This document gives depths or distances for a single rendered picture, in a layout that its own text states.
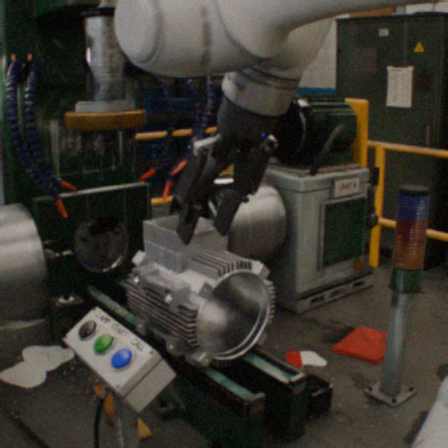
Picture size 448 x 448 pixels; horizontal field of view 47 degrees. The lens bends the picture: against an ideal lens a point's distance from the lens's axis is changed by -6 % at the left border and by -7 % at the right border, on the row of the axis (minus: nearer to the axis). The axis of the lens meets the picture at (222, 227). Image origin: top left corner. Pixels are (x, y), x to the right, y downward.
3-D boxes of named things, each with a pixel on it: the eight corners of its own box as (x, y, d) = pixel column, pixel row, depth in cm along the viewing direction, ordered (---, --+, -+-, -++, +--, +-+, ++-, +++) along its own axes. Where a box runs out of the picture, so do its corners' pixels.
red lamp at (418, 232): (387, 240, 95) (389, 216, 94) (405, 234, 98) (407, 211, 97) (414, 248, 90) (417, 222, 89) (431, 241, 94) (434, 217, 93)
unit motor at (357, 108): (250, 239, 157) (251, 91, 146) (326, 221, 177) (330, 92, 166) (316, 261, 138) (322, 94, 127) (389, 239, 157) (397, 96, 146)
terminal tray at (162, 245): (142, 259, 99) (141, 221, 98) (189, 248, 106) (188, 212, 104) (180, 277, 91) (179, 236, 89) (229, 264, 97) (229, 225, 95)
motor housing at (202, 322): (128, 339, 101) (122, 244, 96) (207, 315, 113) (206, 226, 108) (190, 383, 86) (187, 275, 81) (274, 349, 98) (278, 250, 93)
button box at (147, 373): (80, 359, 76) (59, 337, 73) (114, 327, 79) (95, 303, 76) (138, 415, 63) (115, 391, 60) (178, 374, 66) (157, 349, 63)
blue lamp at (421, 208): (389, 216, 94) (391, 191, 92) (407, 211, 97) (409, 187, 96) (417, 222, 89) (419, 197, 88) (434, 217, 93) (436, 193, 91)
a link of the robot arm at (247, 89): (219, 44, 64) (205, 85, 68) (262, 80, 60) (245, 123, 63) (273, 47, 70) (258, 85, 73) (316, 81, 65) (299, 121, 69)
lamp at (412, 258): (385, 264, 96) (387, 240, 95) (403, 257, 99) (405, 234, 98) (412, 272, 91) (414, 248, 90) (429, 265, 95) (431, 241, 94)
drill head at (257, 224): (142, 271, 140) (138, 175, 133) (260, 243, 164) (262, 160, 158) (198, 301, 121) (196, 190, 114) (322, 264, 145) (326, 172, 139)
